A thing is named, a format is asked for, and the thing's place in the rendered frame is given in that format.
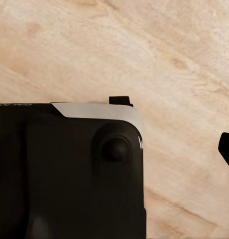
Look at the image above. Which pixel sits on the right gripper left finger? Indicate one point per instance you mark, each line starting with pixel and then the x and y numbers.
pixel 9 150

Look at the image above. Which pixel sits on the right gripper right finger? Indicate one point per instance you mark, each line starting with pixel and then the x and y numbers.
pixel 224 146

